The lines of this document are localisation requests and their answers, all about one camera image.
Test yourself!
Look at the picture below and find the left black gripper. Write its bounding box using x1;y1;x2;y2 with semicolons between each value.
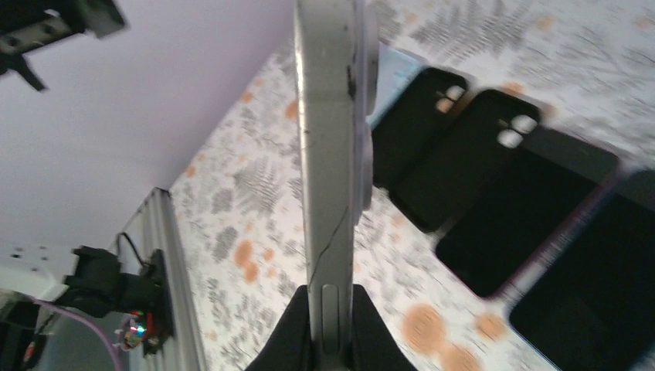
1;0;126;91

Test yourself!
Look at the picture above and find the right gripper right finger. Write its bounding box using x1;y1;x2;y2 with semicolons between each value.
351;284;416;371

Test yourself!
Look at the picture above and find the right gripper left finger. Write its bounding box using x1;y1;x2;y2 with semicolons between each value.
245;285;311;371

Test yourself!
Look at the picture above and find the black phone case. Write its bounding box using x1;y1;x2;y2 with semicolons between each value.
372;67;469;189
389;89;541;233

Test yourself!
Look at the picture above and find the purple smartphone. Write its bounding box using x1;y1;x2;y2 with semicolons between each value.
435;128;619;298

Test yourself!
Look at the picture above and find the black smartphone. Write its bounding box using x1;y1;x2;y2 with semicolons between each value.
509;170;654;370

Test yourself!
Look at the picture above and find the light-blue phone case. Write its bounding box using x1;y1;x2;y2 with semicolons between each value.
367;43;427;129

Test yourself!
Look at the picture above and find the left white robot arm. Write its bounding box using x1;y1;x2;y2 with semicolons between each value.
1;1;161;318

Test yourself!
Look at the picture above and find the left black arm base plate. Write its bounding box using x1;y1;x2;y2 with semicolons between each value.
118;249;175;356

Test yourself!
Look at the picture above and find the aluminium mounting rail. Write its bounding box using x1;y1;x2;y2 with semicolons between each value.
123;188;208;370

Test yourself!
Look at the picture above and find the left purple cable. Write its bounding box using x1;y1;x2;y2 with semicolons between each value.
25;294;129;371

